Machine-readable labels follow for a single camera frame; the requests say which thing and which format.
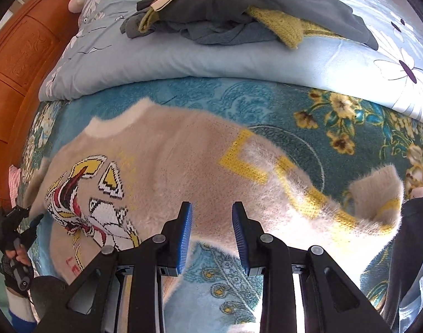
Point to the person's left hand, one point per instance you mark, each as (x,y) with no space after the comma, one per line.
(10,269)

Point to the beige fuzzy printed sweater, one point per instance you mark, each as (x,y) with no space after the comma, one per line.
(169,152)

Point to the person's left forearm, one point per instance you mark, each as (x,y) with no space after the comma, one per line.
(20,310)

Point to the pink cloth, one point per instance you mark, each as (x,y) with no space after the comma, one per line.
(14,184)

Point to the blue grey garment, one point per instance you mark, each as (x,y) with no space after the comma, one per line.
(232,36)

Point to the olive yellow knit garment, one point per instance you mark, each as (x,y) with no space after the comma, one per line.
(284,27)

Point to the dark grey garment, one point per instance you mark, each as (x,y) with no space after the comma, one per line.
(284,0)

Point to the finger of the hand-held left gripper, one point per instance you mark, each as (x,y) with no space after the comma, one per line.
(11,212)
(35,222)

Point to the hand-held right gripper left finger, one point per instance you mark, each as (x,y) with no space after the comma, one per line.
(185,230)

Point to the person's dark clothing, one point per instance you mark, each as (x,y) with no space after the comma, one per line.
(407,249)

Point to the light blue flower duvet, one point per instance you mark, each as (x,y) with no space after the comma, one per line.
(197,59)

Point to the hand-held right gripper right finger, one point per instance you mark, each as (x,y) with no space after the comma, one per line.
(238,230)

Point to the wooden headboard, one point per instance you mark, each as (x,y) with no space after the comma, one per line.
(24,59)

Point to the teal floral blanket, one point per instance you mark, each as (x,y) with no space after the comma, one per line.
(277,105)

